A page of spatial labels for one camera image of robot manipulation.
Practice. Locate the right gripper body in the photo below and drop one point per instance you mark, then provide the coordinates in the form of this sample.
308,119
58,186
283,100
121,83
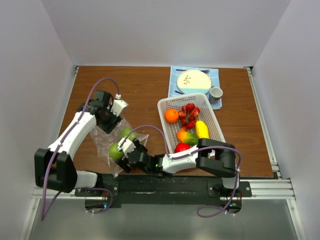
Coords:
123,162

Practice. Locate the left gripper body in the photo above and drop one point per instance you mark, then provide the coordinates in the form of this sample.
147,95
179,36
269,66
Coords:
110,122

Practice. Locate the green fake apple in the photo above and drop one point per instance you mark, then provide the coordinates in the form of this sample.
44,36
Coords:
114,153
124,133

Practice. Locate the clear zip top bag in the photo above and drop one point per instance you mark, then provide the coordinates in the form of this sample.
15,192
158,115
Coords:
106,145

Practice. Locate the red fake apple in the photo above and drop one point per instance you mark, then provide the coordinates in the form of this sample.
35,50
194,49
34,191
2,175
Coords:
180,147

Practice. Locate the orange green fake mango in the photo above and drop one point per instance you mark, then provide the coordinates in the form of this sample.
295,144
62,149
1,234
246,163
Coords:
187,138

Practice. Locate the orange fake fruit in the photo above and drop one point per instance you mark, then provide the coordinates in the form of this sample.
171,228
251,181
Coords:
171,116

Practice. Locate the red fake cherry bunch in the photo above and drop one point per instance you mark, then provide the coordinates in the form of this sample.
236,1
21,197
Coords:
188,115

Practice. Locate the yellow fake lemon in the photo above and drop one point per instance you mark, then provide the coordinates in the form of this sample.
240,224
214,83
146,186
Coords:
202,130

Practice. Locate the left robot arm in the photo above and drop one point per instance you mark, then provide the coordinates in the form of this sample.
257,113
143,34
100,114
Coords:
54,167

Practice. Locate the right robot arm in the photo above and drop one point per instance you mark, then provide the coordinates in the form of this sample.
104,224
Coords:
215,157

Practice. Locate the blue checkered cloth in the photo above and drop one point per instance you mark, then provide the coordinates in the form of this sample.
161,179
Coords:
173,90

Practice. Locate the cream and blue plate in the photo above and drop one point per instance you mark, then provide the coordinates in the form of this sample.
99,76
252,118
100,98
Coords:
190,82

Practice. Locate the small white cup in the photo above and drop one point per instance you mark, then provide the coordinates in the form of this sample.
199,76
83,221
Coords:
215,94

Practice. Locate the purple plastic fork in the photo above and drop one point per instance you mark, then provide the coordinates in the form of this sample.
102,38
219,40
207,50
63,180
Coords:
206,71

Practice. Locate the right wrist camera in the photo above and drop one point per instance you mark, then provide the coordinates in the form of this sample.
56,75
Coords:
126,146

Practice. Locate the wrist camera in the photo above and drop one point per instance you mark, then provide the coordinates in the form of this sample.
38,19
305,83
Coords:
118,105
126,146

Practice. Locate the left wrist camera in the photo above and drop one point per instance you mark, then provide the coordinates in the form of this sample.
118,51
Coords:
118,105

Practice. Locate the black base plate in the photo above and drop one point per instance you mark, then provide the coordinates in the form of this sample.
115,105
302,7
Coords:
175,190

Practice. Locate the aluminium frame rail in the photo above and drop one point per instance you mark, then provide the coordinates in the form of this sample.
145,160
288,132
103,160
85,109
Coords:
272,189

